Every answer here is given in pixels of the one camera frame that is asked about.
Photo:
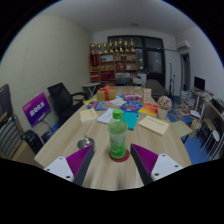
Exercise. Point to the purple sign board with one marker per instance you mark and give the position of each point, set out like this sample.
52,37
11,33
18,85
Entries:
36,109

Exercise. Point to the pink box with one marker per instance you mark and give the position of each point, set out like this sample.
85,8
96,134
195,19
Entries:
132,97

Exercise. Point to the black computer monitor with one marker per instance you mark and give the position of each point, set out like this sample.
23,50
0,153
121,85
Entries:
199,84

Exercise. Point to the white booklet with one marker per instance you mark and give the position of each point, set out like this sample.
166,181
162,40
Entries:
105,116

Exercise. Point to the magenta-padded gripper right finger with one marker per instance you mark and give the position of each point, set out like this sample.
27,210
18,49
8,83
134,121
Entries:
163,166

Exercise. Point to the small round white table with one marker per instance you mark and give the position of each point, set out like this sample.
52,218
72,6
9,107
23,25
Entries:
90,86

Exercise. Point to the grey armchair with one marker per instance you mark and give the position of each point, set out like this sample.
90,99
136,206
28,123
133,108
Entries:
155,88

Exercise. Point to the flat round red coaster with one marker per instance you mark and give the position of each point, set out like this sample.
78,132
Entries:
125,157

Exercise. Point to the book pile on floor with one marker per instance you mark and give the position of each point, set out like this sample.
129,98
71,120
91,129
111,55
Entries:
186,106

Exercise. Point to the blue red book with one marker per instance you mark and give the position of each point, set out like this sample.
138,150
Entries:
131,107

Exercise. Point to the standing beige card box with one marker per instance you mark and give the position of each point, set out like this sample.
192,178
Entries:
147,95

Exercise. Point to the white paper sheet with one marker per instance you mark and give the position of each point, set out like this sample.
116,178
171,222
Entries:
117,101

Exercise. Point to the potted flowers in white pot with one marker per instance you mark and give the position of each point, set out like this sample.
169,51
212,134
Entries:
164,106

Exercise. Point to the orange yellow book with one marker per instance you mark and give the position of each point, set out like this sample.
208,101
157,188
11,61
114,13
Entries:
148,109

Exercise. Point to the small beige book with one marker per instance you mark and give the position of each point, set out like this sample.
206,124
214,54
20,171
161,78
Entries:
88,115

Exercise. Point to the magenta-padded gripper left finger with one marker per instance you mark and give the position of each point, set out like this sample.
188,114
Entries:
60,166

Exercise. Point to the yellow gift box red ribbon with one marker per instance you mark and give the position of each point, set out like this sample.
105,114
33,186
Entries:
106,94

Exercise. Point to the large beige envelope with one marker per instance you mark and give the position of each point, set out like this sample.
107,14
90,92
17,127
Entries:
153,125

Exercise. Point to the white round stool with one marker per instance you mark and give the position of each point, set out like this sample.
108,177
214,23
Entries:
213,136

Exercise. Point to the black office chair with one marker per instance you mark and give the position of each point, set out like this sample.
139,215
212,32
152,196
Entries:
61,100

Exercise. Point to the colourful blue magazine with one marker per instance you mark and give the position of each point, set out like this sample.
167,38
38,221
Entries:
98,105

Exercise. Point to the cluttered wooden side desk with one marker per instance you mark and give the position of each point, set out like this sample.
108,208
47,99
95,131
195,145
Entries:
213,106

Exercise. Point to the white air conditioner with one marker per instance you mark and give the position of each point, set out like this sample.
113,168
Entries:
183,45

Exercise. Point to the green drink bottle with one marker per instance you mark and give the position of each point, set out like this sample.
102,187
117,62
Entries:
118,136

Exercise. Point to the dark glass door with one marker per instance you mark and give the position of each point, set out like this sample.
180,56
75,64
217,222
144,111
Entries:
153,60

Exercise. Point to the wooden shelf unit with trophies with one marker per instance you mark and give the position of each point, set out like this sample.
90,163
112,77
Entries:
113,65

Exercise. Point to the striped chair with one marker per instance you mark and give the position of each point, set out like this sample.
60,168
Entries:
9,136

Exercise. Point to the small metal cup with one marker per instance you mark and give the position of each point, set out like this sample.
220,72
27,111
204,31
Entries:
85,142

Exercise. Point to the black bag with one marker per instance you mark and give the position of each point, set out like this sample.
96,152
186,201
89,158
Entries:
32,141

